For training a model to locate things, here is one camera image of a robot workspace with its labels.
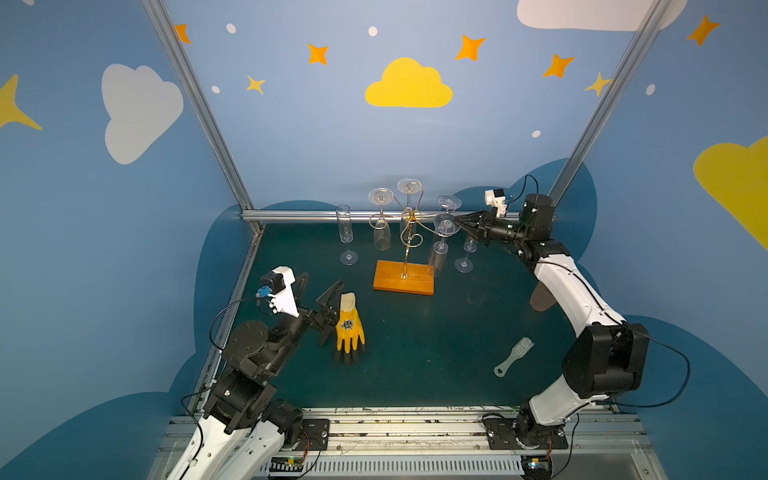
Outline clear flute glass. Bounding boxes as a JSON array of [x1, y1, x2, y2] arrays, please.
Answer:
[[437, 195, 462, 215], [368, 187, 394, 251], [454, 235, 478, 274], [397, 178, 422, 235], [335, 205, 358, 266], [428, 213, 460, 278]]

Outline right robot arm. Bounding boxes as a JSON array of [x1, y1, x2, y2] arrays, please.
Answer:
[[456, 194, 654, 449]]

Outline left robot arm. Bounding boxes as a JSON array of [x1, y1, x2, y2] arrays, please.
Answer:
[[168, 266, 343, 479]]

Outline yellow black work glove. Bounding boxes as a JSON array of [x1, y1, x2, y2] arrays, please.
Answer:
[[319, 292, 367, 366]]

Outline translucent brown plastic cup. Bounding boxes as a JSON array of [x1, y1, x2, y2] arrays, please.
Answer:
[[529, 281, 558, 312]]

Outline white plastic brush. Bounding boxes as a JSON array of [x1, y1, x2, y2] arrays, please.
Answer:
[[493, 337, 534, 378]]

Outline left controller board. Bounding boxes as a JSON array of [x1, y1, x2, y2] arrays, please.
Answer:
[[266, 456, 310, 478]]

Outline controller board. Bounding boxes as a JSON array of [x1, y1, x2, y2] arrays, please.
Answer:
[[266, 456, 310, 478], [521, 456, 553, 480]]

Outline right controller board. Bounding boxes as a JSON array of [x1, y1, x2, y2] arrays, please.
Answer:
[[521, 456, 553, 480]]

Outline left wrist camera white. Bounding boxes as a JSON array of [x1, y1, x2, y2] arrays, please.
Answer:
[[256, 266, 299, 318]]

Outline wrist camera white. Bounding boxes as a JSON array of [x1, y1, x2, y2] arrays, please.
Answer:
[[256, 266, 299, 318], [484, 188, 508, 218]]

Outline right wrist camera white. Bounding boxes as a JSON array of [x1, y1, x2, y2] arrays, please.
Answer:
[[484, 188, 508, 218]]

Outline horizontal aluminium frame bar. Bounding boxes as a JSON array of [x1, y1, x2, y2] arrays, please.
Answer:
[[241, 207, 520, 223]]

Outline gold wire glass rack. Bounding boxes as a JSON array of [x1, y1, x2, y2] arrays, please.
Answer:
[[373, 185, 438, 296]]

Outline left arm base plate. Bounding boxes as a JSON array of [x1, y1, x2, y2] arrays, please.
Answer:
[[285, 418, 330, 451]]

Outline right aluminium frame post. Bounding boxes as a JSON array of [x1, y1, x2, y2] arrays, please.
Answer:
[[548, 0, 673, 208]]

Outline aluminium frame post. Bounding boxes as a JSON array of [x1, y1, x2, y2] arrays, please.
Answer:
[[142, 0, 254, 213], [548, 0, 673, 208]]

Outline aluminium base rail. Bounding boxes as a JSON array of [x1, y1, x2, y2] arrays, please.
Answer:
[[150, 406, 665, 479]]

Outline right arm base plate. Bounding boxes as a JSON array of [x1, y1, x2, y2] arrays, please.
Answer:
[[480, 414, 569, 450]]

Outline left aluminium frame post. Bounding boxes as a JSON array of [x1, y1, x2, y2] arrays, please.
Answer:
[[142, 0, 254, 213]]

